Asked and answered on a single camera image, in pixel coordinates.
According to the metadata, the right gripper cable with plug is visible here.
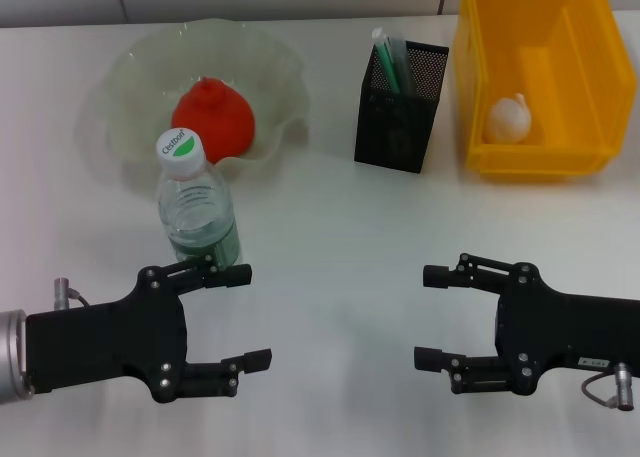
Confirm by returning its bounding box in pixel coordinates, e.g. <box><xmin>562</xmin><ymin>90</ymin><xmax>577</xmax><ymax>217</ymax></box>
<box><xmin>579</xmin><ymin>361</ymin><xmax>639</xmax><ymax>411</ymax></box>

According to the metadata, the green pen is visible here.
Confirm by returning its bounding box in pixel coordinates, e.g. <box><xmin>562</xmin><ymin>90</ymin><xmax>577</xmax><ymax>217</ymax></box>
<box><xmin>371</xmin><ymin>26</ymin><xmax>401</xmax><ymax>96</ymax></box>

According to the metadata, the black mesh pen holder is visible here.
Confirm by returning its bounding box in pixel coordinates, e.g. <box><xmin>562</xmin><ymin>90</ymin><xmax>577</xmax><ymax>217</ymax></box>
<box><xmin>353</xmin><ymin>37</ymin><xmax>450</xmax><ymax>176</ymax></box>

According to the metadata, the clear green-label water bottle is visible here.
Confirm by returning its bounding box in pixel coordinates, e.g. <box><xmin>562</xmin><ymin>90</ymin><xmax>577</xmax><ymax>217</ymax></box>
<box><xmin>155</xmin><ymin>129</ymin><xmax>245</xmax><ymax>273</ymax></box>

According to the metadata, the gripper cable with plug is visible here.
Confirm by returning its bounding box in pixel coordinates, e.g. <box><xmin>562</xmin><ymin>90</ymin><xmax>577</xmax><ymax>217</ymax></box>
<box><xmin>579</xmin><ymin>361</ymin><xmax>639</xmax><ymax>411</ymax></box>
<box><xmin>53</xmin><ymin>276</ymin><xmax>91</xmax><ymax>311</ymax></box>

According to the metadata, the grey marker pen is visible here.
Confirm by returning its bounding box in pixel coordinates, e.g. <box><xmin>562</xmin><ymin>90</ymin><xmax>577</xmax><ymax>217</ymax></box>
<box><xmin>389</xmin><ymin>35</ymin><xmax>419</xmax><ymax>98</ymax></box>

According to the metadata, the white paper ball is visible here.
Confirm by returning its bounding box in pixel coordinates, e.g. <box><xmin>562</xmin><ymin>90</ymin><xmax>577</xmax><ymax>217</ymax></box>
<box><xmin>487</xmin><ymin>92</ymin><xmax>534</xmax><ymax>143</ymax></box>

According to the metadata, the yellow plastic bin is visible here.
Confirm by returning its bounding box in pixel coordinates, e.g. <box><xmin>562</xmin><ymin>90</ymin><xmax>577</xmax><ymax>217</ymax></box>
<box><xmin>452</xmin><ymin>0</ymin><xmax>639</xmax><ymax>183</ymax></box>

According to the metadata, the clear wavy glass fruit plate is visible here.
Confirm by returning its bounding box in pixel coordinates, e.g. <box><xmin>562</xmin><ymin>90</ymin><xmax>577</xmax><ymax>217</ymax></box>
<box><xmin>74</xmin><ymin>19</ymin><xmax>311</xmax><ymax>183</ymax></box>

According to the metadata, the left gripper cable with plug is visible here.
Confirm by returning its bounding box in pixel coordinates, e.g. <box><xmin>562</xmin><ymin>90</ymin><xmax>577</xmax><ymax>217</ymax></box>
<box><xmin>53</xmin><ymin>276</ymin><xmax>91</xmax><ymax>311</ymax></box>

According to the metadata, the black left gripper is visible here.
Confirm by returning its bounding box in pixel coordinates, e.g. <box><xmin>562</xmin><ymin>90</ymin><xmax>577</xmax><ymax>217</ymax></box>
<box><xmin>24</xmin><ymin>255</ymin><xmax>273</xmax><ymax>404</ymax></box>

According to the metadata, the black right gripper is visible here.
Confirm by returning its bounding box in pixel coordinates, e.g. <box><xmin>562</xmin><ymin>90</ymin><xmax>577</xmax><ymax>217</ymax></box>
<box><xmin>413</xmin><ymin>251</ymin><xmax>640</xmax><ymax>397</ymax></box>

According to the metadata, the red-orange toy orange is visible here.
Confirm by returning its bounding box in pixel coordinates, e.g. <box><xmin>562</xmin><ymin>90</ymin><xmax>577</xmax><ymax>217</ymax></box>
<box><xmin>171</xmin><ymin>76</ymin><xmax>257</xmax><ymax>164</ymax></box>

